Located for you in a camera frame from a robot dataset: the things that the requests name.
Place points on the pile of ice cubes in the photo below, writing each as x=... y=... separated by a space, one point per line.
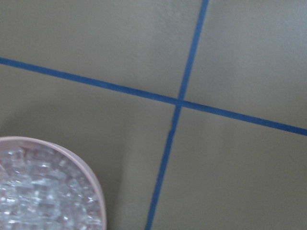
x=43 y=191

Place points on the pink bowl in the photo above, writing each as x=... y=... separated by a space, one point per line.
x=91 y=177

